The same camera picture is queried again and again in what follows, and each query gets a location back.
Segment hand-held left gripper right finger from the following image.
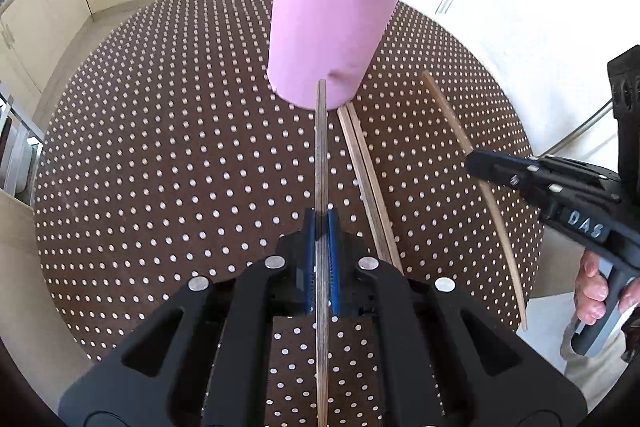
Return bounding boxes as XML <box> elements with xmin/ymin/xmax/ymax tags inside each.
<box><xmin>327</xmin><ymin>210</ymin><xmax>587</xmax><ymax>427</ymax></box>

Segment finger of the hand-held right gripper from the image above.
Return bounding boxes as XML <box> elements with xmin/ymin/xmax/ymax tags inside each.
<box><xmin>519</xmin><ymin>155</ymin><xmax>622</xmax><ymax>188</ymax></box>
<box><xmin>465</xmin><ymin>150</ymin><xmax>567</xmax><ymax>219</ymax></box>

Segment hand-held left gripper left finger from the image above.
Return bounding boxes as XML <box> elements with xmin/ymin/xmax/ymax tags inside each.
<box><xmin>59</xmin><ymin>208</ymin><xmax>319</xmax><ymax>427</ymax></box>

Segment wooden chopstick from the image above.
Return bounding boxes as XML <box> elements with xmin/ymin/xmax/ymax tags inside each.
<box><xmin>346</xmin><ymin>105</ymin><xmax>405</xmax><ymax>277</ymax></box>
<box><xmin>314</xmin><ymin>79</ymin><xmax>331</xmax><ymax>427</ymax></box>
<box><xmin>337</xmin><ymin>107</ymin><xmax>394</xmax><ymax>266</ymax></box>
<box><xmin>421</xmin><ymin>71</ymin><xmax>530</xmax><ymax>333</ymax></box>

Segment pink cup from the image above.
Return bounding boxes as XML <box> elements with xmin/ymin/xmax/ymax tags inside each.
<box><xmin>266</xmin><ymin>0</ymin><xmax>405</xmax><ymax>110</ymax></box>

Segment person's right hand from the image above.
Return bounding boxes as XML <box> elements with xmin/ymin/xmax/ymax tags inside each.
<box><xmin>573</xmin><ymin>252</ymin><xmax>640</xmax><ymax>326</ymax></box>

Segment person's beige pants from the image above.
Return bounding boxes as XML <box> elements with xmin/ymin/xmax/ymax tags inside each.
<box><xmin>559</xmin><ymin>307</ymin><xmax>632</xmax><ymax>411</ymax></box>

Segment brown polka dot tablecloth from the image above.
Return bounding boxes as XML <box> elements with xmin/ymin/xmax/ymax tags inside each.
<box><xmin>32</xmin><ymin>0</ymin><xmax>544</xmax><ymax>427</ymax></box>

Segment steel shelf rack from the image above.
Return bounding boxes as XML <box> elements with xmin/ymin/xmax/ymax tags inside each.
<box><xmin>0</xmin><ymin>81</ymin><xmax>47</xmax><ymax>204</ymax></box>

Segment grey cable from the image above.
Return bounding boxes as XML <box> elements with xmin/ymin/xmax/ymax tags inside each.
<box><xmin>541</xmin><ymin>99</ymin><xmax>615</xmax><ymax>158</ymax></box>

